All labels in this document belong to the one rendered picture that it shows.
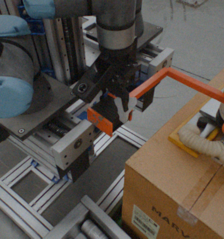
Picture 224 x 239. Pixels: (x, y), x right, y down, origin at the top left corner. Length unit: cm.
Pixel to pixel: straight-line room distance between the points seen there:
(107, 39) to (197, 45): 262
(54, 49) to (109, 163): 90
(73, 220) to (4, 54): 68
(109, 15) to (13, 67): 21
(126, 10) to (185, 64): 232
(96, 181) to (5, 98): 108
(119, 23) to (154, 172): 41
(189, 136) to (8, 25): 51
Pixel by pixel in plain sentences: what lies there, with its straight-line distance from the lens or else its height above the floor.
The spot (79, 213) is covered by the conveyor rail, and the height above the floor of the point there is 59.
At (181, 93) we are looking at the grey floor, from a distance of 243.
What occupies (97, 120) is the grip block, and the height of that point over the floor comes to 108.
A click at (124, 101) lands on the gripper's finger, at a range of 59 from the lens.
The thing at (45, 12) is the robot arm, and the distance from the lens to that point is 49.
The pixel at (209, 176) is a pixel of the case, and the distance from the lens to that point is 76.
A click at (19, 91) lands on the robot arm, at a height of 123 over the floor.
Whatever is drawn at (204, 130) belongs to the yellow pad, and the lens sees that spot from 82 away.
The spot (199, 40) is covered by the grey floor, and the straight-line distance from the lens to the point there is 320.
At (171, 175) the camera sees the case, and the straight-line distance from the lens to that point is 73.
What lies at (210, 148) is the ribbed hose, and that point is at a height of 103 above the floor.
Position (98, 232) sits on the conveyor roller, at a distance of 108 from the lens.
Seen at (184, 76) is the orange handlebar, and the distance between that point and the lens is 80.
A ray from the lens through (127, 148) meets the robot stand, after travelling 168.
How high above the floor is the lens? 156
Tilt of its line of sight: 47 degrees down
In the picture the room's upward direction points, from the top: straight up
